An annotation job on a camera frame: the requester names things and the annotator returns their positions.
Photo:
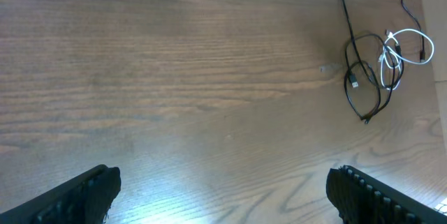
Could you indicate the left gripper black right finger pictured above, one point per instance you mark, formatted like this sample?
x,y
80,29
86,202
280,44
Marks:
x,y
362,199

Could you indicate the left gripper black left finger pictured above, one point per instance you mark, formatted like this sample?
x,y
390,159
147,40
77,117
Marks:
x,y
84,199

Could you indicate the brown cardboard panel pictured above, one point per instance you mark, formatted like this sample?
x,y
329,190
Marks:
x,y
435,20

